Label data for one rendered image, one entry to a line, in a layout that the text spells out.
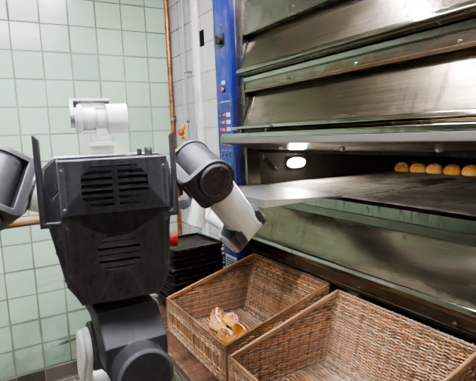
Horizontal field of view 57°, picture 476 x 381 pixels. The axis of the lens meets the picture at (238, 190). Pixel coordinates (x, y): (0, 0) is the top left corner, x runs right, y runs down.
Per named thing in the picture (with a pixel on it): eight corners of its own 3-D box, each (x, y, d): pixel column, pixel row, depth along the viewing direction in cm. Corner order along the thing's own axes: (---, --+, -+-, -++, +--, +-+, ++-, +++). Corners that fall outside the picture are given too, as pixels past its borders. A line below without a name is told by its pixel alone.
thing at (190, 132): (190, 140, 267) (190, 123, 265) (198, 140, 258) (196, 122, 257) (179, 140, 263) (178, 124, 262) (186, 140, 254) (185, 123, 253)
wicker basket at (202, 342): (257, 305, 219) (255, 251, 215) (334, 350, 170) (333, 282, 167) (165, 329, 195) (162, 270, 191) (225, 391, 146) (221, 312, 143)
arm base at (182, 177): (240, 196, 103) (230, 155, 97) (192, 219, 100) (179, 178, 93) (212, 171, 115) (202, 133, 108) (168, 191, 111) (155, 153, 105)
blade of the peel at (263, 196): (264, 208, 149) (264, 199, 149) (197, 193, 197) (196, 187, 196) (342, 196, 167) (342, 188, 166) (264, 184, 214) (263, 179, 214)
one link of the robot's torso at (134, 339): (180, 395, 88) (174, 312, 86) (115, 418, 81) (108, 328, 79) (138, 342, 112) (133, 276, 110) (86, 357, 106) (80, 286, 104)
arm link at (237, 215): (279, 228, 123) (245, 177, 109) (250, 263, 120) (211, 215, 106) (253, 215, 132) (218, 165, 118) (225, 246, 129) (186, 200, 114)
